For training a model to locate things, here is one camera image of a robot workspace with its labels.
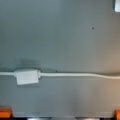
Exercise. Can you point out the orange-tipped gripper left finger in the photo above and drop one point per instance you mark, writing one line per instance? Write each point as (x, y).
(5, 112)

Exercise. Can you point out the orange-tipped gripper right finger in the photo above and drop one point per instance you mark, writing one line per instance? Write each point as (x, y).
(117, 113)

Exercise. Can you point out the white object at corner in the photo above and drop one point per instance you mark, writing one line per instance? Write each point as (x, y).
(116, 5)

